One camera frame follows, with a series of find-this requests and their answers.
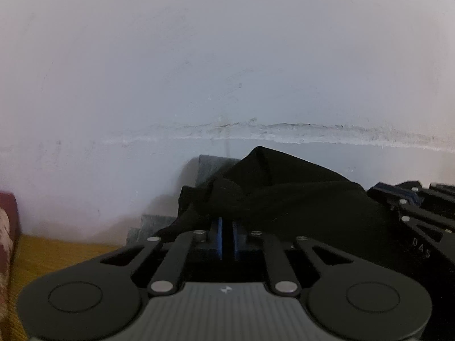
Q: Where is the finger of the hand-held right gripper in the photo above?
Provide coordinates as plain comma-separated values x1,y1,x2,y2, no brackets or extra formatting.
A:
389,197,455,237
367,181,455,204

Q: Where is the black garment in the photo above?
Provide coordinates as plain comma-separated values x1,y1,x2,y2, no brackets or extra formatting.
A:
153,145,422,281

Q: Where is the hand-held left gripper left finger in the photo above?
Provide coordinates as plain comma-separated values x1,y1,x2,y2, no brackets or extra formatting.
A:
96,218,224,296

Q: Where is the grey folded garment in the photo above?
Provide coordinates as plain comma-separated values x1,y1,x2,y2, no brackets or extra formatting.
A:
127,154,243,246

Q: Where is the maroon printed garment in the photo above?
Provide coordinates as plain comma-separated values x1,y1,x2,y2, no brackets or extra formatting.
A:
0,192,22,341

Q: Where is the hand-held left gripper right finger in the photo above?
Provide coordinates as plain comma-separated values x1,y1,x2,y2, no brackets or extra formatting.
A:
233,220,359,296

